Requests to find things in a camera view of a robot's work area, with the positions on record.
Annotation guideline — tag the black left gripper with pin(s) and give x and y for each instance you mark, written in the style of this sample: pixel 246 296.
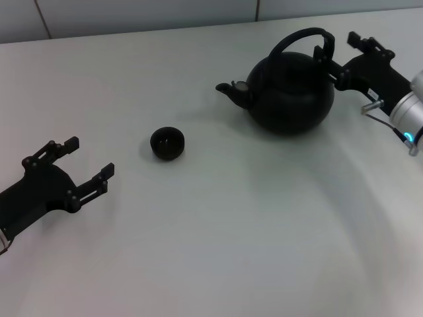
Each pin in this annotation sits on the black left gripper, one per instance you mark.
pixel 39 188

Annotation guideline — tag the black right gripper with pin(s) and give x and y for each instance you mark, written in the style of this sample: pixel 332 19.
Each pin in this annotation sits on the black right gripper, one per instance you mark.
pixel 376 74

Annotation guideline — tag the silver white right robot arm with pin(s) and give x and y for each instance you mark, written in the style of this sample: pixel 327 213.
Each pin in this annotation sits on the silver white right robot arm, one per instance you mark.
pixel 409 109

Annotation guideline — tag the black round teapot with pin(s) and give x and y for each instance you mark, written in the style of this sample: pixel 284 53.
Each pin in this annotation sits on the black round teapot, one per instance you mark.
pixel 291 99

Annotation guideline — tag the dark brown teacup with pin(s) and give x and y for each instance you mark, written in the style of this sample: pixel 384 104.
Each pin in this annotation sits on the dark brown teacup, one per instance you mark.
pixel 167 145

